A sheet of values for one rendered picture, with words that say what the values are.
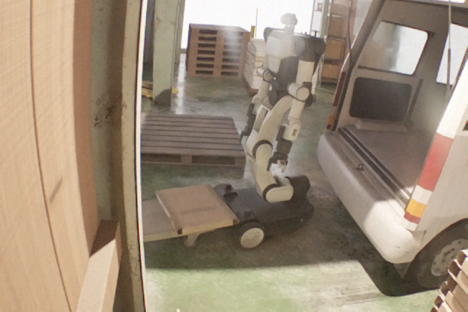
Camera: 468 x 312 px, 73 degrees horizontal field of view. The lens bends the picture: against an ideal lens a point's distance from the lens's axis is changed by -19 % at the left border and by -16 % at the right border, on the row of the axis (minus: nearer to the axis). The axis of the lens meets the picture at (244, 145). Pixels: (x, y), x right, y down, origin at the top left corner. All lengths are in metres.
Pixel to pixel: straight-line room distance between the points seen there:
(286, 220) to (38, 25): 2.41
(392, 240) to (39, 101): 1.98
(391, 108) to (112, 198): 2.91
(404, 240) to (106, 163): 1.76
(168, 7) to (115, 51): 4.50
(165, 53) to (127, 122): 4.59
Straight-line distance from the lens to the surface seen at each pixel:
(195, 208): 2.42
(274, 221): 2.55
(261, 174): 2.51
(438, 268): 2.55
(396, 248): 2.13
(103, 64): 0.53
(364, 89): 3.12
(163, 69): 5.12
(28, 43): 0.28
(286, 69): 2.26
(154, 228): 2.31
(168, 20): 5.02
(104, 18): 0.52
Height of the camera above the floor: 1.56
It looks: 23 degrees down
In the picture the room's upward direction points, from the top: 7 degrees clockwise
